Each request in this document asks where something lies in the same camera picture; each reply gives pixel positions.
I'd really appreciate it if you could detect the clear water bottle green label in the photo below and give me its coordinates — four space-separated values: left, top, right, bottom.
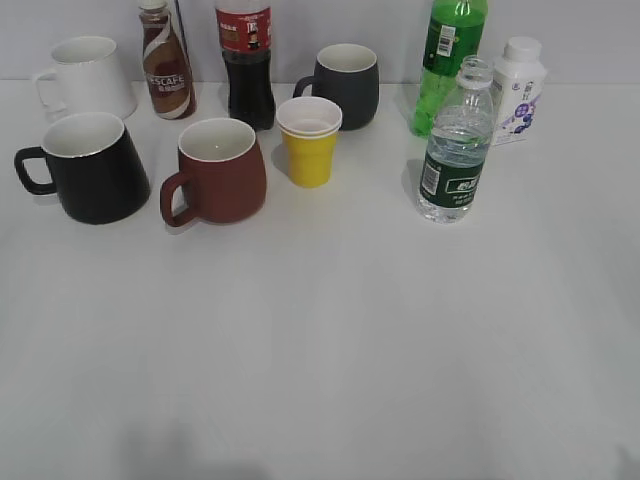
417 55 495 224

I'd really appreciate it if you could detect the red-brown mug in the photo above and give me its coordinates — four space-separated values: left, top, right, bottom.
160 118 267 228

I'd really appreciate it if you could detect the white yogurt carton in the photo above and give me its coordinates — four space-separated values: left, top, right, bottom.
491 36 548 146

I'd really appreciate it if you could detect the dark grey mug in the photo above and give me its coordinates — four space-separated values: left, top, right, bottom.
293 43 380 131

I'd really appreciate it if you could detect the black mug white interior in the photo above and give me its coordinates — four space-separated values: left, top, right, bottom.
14 112 151 225

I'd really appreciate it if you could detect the Nescafe coffee bottle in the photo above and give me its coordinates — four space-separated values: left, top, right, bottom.
138 1 197 120

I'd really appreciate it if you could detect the cola bottle red label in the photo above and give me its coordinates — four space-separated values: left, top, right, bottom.
215 1 275 131

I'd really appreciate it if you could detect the green soda bottle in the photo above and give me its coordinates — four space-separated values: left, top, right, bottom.
411 0 489 138

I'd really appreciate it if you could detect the white ceramic mug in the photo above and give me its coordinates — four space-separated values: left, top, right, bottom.
31 36 137 119

